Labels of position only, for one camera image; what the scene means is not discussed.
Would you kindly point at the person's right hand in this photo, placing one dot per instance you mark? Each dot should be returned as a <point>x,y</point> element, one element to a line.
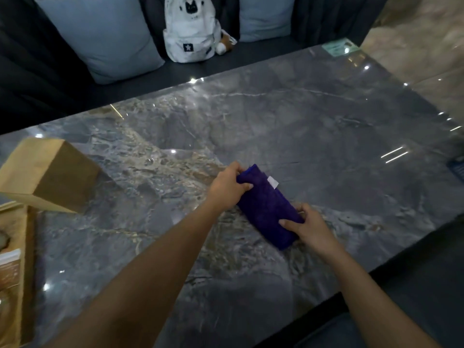
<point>315,231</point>

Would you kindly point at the dark tufted sofa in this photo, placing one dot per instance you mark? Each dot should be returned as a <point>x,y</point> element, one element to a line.
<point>43,86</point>

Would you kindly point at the grey cushion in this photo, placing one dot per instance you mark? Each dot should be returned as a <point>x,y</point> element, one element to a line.
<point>266,18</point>
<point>105,36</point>

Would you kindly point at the person's left forearm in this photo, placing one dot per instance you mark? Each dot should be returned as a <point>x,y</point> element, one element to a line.
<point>145,286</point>

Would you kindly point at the person's light grey clothing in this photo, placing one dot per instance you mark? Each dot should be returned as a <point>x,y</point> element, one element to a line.
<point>326,333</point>

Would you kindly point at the green card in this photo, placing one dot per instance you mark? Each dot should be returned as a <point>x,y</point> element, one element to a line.
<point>340,47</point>

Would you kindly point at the white backpack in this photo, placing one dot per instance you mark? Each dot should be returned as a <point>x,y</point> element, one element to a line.
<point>190,36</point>

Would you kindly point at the grey marble table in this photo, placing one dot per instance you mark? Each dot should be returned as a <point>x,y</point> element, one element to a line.
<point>308,123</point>

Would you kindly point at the purple cleaning cloth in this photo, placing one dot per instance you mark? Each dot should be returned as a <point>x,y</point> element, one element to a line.
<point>266,210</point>

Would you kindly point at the brown and white packet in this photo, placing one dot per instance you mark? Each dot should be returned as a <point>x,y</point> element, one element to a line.
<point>10,271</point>

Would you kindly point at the wooden tray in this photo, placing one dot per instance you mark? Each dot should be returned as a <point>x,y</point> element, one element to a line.
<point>25,286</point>

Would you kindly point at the wooden tissue box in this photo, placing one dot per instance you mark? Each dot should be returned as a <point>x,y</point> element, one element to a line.
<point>47,170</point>

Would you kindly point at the person's left hand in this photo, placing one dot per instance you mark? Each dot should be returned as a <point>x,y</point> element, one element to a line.
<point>226,188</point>

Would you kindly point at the dark leather seat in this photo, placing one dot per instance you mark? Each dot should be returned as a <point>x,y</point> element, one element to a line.
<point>435,286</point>

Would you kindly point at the brown plush toy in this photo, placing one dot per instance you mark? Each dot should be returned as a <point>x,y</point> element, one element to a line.
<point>226,42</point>

